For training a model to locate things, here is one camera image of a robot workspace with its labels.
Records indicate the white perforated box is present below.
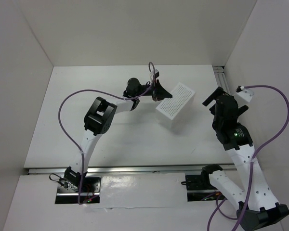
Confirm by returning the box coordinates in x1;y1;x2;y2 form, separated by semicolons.
156;82;195;130

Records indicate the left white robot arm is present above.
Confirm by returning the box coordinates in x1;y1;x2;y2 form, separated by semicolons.
65;74;172;192

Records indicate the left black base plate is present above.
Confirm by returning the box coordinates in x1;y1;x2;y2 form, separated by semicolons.
55;177;101;205

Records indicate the right side aluminium rail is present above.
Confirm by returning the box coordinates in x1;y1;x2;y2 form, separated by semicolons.
212;66;230;93

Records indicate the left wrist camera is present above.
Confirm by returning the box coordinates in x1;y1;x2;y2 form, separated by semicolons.
150;69;159;81

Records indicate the aluminium rail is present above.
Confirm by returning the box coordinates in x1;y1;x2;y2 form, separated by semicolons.
27;164;236;175
212;66;230;93

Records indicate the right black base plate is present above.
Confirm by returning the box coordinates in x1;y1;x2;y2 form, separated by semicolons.
181;175;222;202

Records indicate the front aluminium rail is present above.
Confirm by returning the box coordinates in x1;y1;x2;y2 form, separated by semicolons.
27;164;236;175

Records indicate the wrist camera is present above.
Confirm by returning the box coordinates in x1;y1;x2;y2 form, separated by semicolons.
234;86;254;106
150;69;159;81

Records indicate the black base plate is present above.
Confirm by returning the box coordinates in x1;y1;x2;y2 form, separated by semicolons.
181;175;222;202
55;177;101;205

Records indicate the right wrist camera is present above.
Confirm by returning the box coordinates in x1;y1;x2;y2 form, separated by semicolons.
234;86;254;106

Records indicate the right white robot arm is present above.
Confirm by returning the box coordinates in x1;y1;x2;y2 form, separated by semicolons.
201;86;289;231

